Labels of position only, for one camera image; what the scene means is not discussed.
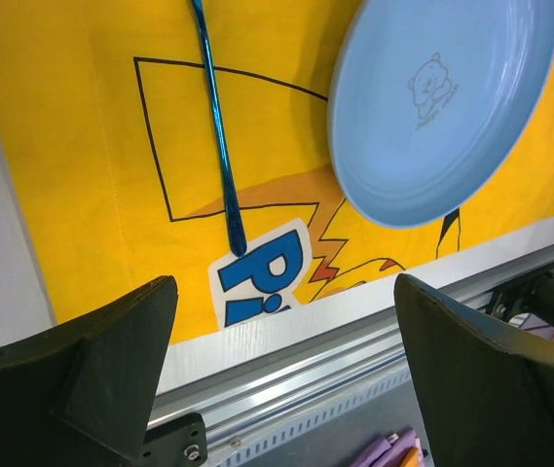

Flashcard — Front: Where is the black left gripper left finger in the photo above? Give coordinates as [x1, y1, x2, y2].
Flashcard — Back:
[0, 275, 178, 466]

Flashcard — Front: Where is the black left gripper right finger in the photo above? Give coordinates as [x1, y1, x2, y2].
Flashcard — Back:
[393, 274, 554, 466]

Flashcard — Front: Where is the blue metal fork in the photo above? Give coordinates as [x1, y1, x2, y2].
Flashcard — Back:
[191, 0, 247, 258]

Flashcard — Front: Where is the yellow printed cloth mat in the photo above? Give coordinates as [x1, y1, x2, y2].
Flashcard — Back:
[0, 1, 554, 342]

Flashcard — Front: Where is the light blue plastic plate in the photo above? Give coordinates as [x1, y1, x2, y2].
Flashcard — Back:
[327, 1, 554, 229]

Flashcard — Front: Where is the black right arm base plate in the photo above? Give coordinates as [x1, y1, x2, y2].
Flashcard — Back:
[485, 261, 554, 328]

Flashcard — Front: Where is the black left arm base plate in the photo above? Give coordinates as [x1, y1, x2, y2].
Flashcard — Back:
[138, 413, 207, 467]

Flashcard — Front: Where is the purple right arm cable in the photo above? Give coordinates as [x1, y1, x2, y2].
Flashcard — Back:
[353, 427, 426, 467]

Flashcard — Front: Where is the aluminium table edge rail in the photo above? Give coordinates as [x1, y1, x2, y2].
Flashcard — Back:
[147, 233, 554, 467]

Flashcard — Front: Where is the perforated metal cable tray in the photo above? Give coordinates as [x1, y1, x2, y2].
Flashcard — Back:
[206, 370, 411, 466]

